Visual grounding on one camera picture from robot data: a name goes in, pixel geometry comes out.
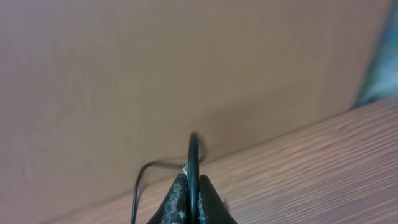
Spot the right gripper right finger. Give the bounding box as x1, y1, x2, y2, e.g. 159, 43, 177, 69
198, 175, 237, 224

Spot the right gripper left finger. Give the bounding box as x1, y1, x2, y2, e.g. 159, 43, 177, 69
147, 174, 187, 224

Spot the thin black looped cable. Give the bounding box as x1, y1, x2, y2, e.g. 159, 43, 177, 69
130, 131, 208, 224

